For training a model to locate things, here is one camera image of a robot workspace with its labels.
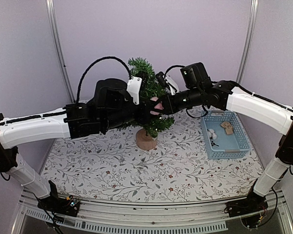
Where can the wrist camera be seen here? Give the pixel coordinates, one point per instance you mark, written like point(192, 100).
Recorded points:
point(167, 82)
point(135, 85)

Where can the left aluminium frame post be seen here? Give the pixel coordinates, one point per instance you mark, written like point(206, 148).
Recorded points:
point(59, 52)

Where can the small green christmas tree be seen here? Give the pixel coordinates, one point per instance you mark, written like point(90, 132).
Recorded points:
point(146, 137)

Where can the white cotton berry sprig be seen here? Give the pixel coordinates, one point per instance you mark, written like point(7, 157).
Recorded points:
point(212, 134)

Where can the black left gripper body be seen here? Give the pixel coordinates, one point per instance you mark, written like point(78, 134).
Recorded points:
point(142, 118)

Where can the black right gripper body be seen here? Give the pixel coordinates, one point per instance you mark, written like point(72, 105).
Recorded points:
point(172, 107)

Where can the light blue plastic basket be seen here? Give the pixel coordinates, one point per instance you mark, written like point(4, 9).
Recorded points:
point(230, 146)

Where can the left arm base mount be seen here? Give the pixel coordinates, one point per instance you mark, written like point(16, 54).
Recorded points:
point(68, 206)

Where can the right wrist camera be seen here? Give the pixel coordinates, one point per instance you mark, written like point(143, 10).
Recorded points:
point(167, 82)

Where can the pink pompom ornament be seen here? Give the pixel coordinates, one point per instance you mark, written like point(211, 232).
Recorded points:
point(159, 108)

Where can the floral patterned table mat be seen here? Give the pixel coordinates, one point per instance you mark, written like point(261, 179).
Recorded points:
point(112, 167)

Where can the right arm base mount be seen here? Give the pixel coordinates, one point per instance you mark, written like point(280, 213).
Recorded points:
point(251, 211)

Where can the aluminium front rail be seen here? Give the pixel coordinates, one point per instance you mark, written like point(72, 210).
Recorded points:
point(105, 216)

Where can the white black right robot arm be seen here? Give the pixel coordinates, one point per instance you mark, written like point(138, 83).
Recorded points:
point(231, 96)

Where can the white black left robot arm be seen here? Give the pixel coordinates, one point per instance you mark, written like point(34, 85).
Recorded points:
point(115, 103)

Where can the aluminium frame post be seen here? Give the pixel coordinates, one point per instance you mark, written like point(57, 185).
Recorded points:
point(59, 52)
point(248, 39)

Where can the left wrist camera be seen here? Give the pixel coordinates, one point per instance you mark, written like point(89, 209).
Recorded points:
point(135, 85)

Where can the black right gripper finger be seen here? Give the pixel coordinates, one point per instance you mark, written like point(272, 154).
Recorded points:
point(156, 102)
point(156, 112)

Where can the right aluminium frame post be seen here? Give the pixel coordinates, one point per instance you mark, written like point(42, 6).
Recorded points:
point(248, 39)

